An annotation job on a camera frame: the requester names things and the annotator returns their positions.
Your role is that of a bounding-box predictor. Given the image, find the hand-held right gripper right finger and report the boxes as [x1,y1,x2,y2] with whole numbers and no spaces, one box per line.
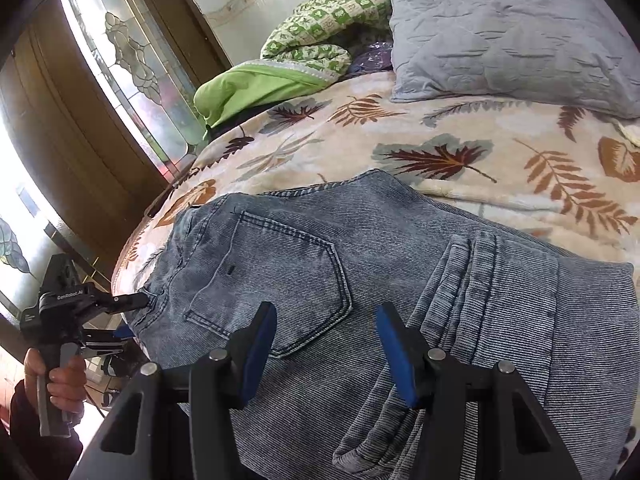
[376,303,583,480]

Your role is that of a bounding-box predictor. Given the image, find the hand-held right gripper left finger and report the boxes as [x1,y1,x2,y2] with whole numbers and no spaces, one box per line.
[70,302,277,480]

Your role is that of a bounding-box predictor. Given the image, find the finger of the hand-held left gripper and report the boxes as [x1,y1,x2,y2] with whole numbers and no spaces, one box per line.
[77,326,134,356]
[84,291,151,313]

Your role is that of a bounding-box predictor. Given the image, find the grey-blue denim pants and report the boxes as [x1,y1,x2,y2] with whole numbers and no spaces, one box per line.
[127,169,640,480]

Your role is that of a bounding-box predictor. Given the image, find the person's left forearm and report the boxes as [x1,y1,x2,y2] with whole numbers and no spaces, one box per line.
[7,382,85,466]

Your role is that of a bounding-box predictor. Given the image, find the person's left hand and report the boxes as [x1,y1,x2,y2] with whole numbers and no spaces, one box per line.
[24,347,87,423]

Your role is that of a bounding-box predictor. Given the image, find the wooden door with leaded glass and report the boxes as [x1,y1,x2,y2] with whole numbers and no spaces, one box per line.
[0,0,236,321]

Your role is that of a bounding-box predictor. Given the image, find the beige leaf print blanket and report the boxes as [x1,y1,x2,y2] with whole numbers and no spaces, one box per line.
[112,71,640,311]

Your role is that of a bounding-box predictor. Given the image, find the lime green cloth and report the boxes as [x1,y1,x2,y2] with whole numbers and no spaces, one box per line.
[192,59,321,128]

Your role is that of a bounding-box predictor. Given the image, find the purple cloth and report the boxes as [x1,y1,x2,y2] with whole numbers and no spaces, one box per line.
[350,40,396,78]

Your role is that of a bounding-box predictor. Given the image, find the green checked patterned cloth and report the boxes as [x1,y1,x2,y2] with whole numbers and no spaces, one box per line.
[261,0,393,83]

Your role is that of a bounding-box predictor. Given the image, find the grey quilted pillow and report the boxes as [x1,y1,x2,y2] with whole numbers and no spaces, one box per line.
[385,0,640,120]

